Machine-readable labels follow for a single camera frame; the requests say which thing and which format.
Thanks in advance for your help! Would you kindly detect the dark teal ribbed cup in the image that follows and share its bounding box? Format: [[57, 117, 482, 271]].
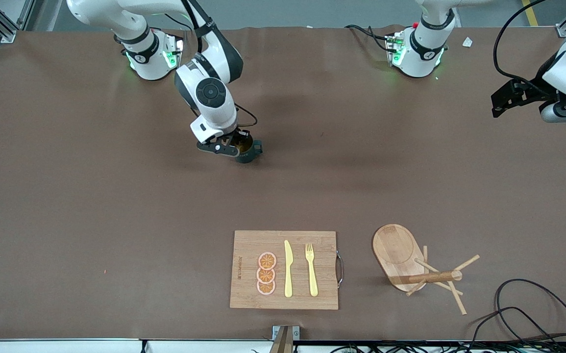
[[235, 132, 264, 164]]

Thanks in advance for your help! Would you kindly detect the brown table cover sheet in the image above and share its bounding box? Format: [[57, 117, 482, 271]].
[[0, 25, 566, 342]]

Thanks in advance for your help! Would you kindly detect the yellow plastic knife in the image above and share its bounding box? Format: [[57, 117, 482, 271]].
[[284, 240, 294, 298]]

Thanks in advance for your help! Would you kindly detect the yellow plastic fork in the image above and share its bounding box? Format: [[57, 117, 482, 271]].
[[305, 243, 319, 297]]

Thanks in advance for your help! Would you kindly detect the wooden mug tree stand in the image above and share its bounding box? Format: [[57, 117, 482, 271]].
[[372, 224, 480, 316]]

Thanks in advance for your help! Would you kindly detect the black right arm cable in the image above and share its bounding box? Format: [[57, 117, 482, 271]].
[[236, 104, 258, 129]]

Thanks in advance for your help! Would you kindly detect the wooden cutting board with handle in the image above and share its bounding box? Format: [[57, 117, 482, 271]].
[[229, 230, 345, 310]]

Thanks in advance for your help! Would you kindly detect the black base cable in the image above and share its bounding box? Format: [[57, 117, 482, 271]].
[[345, 24, 392, 52]]

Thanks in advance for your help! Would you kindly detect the metal table edge bracket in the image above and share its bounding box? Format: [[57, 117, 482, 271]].
[[271, 325, 301, 353]]

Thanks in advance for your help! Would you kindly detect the black floor cable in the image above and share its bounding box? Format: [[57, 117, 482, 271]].
[[469, 306, 558, 353], [494, 278, 566, 346]]

